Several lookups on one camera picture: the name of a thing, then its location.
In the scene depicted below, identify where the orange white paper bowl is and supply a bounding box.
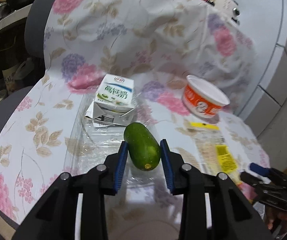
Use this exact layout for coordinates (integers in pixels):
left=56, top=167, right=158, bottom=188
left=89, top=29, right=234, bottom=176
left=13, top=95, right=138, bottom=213
left=182, top=75, right=230, bottom=119

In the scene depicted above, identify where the yellow clear snack wrapper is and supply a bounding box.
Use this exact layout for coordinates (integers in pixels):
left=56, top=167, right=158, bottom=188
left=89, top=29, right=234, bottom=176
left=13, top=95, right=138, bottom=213
left=190, top=122, right=241, bottom=185

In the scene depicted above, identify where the clear plastic clamshell tray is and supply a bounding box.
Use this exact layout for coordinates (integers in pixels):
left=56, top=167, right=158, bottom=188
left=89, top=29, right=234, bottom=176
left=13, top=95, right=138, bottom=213
left=64, top=90, right=162, bottom=187

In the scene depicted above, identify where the white appliance with knob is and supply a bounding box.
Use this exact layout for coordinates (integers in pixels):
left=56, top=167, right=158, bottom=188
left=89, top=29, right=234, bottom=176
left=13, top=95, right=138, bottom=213
left=205, top=0, right=240, bottom=25

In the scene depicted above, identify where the person right hand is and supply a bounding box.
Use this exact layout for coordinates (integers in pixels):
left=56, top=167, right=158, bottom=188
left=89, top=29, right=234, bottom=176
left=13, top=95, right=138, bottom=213
left=264, top=207, right=287, bottom=239

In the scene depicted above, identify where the floral tablecloth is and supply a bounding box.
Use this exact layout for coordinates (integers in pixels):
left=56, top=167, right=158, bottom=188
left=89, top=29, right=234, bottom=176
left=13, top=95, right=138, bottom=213
left=0, top=0, right=270, bottom=225

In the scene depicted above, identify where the white green milk carton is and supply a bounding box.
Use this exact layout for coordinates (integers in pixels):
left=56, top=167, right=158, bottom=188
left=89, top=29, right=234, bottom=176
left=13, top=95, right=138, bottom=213
left=85, top=74, right=135, bottom=127

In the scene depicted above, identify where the green cucumber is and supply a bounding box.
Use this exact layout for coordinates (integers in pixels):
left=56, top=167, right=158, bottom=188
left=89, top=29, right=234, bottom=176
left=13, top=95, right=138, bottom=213
left=124, top=122, right=161, bottom=171

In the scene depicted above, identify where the grey white refrigerator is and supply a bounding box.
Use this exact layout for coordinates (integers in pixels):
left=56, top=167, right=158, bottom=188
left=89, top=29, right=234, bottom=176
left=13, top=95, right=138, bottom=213
left=235, top=0, right=287, bottom=136

